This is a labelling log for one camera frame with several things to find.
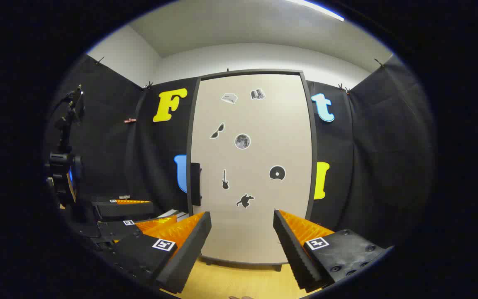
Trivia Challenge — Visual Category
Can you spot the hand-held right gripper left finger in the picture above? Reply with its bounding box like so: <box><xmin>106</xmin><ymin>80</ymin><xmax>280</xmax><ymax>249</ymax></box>
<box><xmin>110</xmin><ymin>211</ymin><xmax>212</xmax><ymax>294</ymax></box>

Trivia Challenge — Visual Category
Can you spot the dark grey cabinet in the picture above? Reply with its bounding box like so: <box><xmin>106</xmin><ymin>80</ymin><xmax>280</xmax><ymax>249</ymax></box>
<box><xmin>185</xmin><ymin>69</ymin><xmax>319</xmax><ymax>273</ymax></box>

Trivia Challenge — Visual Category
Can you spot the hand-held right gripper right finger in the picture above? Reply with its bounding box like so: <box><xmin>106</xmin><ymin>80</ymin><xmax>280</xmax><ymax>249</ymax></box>
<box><xmin>273</xmin><ymin>209</ymin><xmax>393</xmax><ymax>292</ymax></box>

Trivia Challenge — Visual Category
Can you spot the black cabinet door handle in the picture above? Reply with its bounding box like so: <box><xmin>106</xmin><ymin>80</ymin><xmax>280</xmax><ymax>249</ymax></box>
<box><xmin>190</xmin><ymin>162</ymin><xmax>202</xmax><ymax>207</ymax></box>

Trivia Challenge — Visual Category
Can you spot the black backdrop cloth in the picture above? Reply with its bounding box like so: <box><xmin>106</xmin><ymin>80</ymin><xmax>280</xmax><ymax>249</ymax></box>
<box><xmin>44</xmin><ymin>53</ymin><xmax>437</xmax><ymax>250</ymax></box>

